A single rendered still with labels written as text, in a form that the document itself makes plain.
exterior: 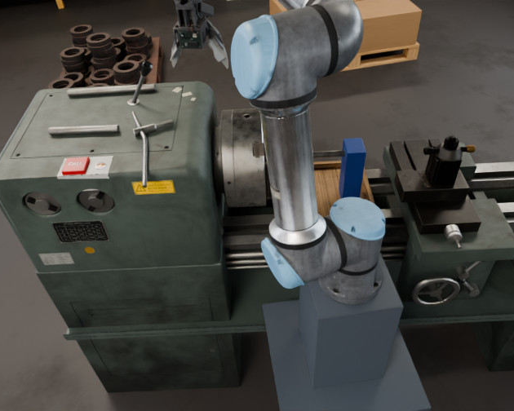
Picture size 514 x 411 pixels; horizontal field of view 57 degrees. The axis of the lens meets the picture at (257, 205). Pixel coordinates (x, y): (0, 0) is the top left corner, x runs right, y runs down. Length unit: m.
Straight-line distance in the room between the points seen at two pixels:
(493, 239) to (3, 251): 2.56
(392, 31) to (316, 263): 3.53
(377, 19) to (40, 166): 3.32
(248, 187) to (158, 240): 0.31
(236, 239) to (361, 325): 0.59
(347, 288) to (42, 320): 1.90
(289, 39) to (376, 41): 3.58
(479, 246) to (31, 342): 2.06
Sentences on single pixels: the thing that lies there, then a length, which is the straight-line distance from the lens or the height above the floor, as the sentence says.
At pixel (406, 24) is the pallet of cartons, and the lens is 4.39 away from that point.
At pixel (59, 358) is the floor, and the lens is 2.54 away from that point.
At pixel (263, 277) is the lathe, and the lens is 1.88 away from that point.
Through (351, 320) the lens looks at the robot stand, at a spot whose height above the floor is 1.08.
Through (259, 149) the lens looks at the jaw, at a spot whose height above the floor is 1.19.
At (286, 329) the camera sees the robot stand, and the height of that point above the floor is 0.75.
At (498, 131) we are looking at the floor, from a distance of 3.81.
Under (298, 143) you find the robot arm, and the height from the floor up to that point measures 1.54.
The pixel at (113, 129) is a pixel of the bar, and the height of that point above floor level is 1.27.
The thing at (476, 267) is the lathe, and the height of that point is 0.78.
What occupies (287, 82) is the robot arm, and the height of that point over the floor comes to 1.66.
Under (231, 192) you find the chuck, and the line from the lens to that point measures 1.43.
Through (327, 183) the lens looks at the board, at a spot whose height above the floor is 0.88.
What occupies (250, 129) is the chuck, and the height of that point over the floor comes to 1.23.
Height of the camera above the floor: 2.03
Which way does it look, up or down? 44 degrees down
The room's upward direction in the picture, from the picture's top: 4 degrees counter-clockwise
